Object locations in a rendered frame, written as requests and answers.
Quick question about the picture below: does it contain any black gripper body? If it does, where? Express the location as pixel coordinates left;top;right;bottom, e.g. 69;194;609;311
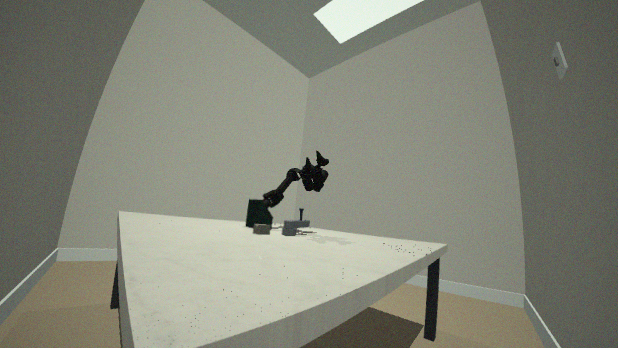
300;159;329;181

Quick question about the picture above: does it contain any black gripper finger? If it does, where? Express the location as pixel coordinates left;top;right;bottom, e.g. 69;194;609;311
316;151;327;162
302;157;314;173

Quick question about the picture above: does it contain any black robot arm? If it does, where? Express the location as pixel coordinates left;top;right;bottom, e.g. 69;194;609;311
262;166;328;209

